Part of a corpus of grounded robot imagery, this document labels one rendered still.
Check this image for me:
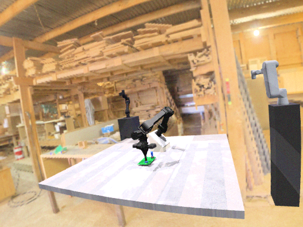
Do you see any green circuit board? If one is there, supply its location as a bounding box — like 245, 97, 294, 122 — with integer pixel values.
137, 151, 156, 165

